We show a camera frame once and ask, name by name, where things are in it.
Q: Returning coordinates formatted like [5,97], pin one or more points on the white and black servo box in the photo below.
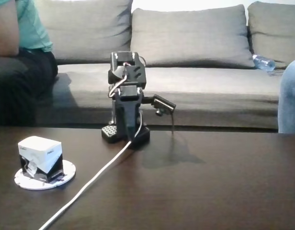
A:
[42,153]

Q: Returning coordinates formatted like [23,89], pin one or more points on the grey fabric sofa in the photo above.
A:
[197,83]

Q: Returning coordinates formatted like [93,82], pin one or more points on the clear plastic water bottle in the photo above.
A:
[263,62]

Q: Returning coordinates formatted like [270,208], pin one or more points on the grey sofa back cushion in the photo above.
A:
[274,28]
[90,26]
[190,36]

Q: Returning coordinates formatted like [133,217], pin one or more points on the round white speckled coaster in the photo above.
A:
[24,182]

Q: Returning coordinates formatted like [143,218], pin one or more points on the black camera box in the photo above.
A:
[164,105]

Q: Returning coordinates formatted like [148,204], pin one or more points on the person's leg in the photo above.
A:
[290,100]

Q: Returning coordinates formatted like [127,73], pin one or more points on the person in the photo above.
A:
[25,83]

